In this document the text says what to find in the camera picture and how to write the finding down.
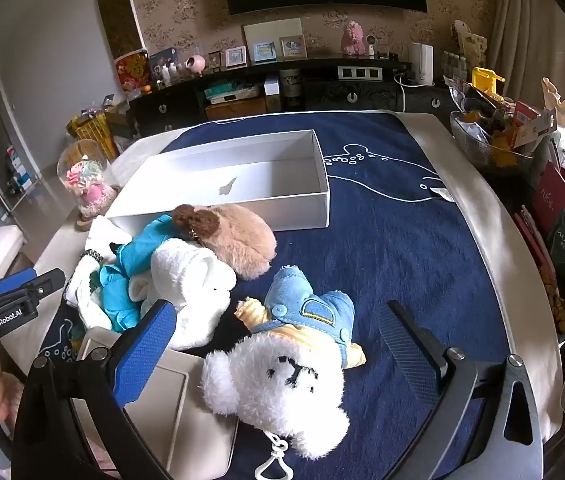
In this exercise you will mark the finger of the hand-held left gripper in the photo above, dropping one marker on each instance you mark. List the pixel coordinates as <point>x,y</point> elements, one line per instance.
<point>15,280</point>
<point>45,285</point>

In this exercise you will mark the white canvas board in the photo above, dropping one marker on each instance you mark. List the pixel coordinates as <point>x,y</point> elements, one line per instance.
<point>273,32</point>

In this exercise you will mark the glass door cabinet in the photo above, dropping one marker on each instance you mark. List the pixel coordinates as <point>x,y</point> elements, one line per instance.
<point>12,160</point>

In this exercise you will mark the teal cloth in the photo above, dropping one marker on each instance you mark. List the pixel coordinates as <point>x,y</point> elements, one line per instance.
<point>117,285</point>

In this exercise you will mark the pink photo frame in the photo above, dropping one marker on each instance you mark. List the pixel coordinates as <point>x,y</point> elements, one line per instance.
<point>236,56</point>

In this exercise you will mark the white cardboard box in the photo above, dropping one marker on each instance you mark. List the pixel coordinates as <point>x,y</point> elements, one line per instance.
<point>242,180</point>

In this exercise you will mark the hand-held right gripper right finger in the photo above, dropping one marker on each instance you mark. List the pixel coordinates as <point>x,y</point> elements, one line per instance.
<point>405,340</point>

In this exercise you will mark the glass dome with flowers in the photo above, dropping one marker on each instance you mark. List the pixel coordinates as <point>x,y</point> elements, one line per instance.
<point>87,180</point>

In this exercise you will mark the white security camera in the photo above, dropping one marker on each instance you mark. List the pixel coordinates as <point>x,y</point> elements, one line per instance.
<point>372,44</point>

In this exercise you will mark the white router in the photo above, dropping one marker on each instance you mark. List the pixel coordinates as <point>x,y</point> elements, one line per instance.
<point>422,62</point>

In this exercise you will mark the beige curtain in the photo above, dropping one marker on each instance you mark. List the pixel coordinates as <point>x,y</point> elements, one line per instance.
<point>527,25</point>

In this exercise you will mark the dark printed box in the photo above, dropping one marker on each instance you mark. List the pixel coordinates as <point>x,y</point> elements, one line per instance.
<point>162,60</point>

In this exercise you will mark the small dark photo frame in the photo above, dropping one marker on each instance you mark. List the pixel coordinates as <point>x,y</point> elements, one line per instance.
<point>214,60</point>

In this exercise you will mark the black TV cabinet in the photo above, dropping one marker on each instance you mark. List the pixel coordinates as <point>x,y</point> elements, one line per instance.
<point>322,92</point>

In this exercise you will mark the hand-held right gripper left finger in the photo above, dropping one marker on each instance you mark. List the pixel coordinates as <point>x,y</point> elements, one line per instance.
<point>145,350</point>

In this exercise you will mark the blue photo frame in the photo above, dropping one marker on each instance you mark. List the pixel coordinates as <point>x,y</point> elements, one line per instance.
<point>265,52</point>

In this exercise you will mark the pink round gadget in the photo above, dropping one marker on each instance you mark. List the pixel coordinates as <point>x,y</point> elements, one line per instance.
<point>195,64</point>

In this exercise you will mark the row of small glass jars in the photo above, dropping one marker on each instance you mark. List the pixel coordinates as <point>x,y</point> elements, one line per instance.
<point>456,64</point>

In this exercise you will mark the wooden storage box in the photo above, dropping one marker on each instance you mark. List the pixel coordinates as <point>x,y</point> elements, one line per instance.
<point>236,108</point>

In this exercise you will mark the black and white mug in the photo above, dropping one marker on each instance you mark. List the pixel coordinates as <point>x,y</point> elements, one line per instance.
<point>291,82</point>

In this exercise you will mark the yellow plastic crates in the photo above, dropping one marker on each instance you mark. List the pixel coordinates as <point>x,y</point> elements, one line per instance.
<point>93,132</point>

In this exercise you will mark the person's left hand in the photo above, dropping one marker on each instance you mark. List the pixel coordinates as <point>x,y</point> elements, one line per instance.
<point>2,395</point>

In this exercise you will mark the brown plush toy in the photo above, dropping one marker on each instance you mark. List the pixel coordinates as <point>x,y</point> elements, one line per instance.
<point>242,245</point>

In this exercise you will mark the cream paper craft decoration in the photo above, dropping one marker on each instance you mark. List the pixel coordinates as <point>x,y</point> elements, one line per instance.
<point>464,32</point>

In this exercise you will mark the white plush rabbit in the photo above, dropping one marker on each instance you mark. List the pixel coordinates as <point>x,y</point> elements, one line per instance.
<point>187,270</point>

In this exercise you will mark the small white box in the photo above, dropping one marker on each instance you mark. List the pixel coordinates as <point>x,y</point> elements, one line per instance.
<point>272,87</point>

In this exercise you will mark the navy printed blanket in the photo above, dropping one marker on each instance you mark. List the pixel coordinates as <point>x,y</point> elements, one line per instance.
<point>402,250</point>

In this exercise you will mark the white box lid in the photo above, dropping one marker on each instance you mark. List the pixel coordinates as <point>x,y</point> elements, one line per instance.
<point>177,410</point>

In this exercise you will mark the white socket panel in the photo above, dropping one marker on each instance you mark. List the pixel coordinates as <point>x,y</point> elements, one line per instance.
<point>360,72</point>

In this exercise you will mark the glass bowl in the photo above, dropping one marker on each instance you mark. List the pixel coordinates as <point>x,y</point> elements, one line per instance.
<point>492,147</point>

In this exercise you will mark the white bear plush blue overalls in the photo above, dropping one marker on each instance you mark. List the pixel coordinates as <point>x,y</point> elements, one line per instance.
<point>272,390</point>

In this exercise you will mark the stack of teal books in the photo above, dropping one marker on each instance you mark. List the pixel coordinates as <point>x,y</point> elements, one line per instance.
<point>230,91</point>

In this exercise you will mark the pink plush figure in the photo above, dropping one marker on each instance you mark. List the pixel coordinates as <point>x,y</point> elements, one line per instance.
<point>353,39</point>

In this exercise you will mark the red printed gift box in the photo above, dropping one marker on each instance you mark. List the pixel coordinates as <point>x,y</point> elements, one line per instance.
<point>132,71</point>

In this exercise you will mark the wooden photo frame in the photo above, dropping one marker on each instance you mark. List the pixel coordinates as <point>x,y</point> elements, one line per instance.
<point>293,46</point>

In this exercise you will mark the yellow plastic toy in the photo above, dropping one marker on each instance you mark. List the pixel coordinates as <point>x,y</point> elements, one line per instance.
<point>487,80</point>

